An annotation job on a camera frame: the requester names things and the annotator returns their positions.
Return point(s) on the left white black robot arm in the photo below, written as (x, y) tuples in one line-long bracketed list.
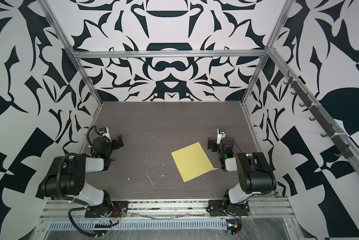
[(65, 179)]

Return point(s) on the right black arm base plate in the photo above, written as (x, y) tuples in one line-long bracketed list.
[(218, 208)]

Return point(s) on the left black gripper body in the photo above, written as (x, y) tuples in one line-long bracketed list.
[(115, 145)]

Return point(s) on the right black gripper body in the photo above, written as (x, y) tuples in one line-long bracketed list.
[(216, 147)]

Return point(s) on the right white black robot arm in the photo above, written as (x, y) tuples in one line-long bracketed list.
[(254, 172)]

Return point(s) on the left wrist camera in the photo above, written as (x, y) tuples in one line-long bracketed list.
[(104, 132)]

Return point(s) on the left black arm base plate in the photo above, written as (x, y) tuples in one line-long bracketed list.
[(114, 210)]

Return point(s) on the yellow square paper sheet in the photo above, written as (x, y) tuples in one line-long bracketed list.
[(192, 162)]

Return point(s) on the white slotted cable duct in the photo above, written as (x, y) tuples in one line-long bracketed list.
[(174, 224)]

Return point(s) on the small green-lit electronics box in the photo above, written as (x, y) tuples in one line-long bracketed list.
[(233, 227)]

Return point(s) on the black wall hook rail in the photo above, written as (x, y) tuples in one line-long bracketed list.
[(316, 110)]

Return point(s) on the aluminium front rail frame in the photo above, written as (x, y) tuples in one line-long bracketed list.
[(157, 209)]

